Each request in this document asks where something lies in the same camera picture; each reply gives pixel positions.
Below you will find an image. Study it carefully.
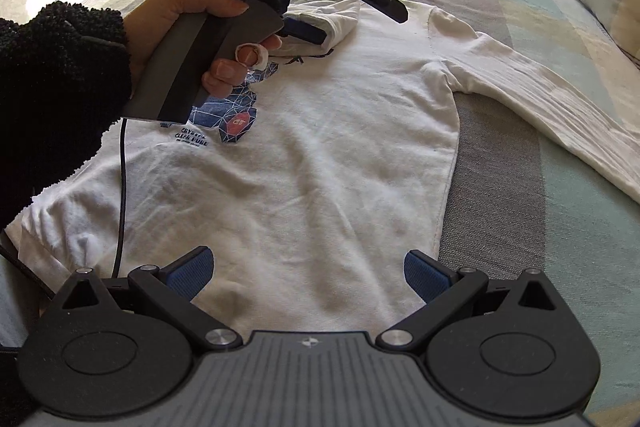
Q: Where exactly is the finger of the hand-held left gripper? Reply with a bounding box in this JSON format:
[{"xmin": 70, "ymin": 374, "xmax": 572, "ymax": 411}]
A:
[
  {"xmin": 280, "ymin": 16, "xmax": 327, "ymax": 46},
  {"xmin": 350, "ymin": 0, "xmax": 410, "ymax": 24}
]

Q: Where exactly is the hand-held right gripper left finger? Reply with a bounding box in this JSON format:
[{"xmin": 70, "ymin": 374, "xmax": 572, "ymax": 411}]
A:
[{"xmin": 60, "ymin": 245, "xmax": 240, "ymax": 352}]

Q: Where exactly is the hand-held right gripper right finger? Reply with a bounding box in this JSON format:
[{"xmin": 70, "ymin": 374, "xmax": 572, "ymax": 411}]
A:
[{"xmin": 375, "ymin": 249, "xmax": 569, "ymax": 353}]

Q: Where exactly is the white printed sweatshirt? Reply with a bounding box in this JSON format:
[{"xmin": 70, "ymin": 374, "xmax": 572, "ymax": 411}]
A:
[{"xmin": 7, "ymin": 0, "xmax": 640, "ymax": 343}]

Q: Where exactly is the person's left forearm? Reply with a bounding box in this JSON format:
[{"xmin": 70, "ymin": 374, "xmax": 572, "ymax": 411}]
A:
[{"xmin": 0, "ymin": 1, "xmax": 134, "ymax": 231}]

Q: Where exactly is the person's left hand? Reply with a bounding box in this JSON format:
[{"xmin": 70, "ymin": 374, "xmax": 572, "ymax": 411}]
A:
[{"xmin": 122, "ymin": 0, "xmax": 284, "ymax": 100}]

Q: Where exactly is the bed with patchwork sheet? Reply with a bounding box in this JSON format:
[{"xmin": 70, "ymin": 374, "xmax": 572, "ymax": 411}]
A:
[{"xmin": 0, "ymin": 0, "xmax": 640, "ymax": 427}]

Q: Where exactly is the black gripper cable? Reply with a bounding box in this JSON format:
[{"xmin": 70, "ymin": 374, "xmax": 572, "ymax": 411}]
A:
[{"xmin": 112, "ymin": 117, "xmax": 129, "ymax": 281}]

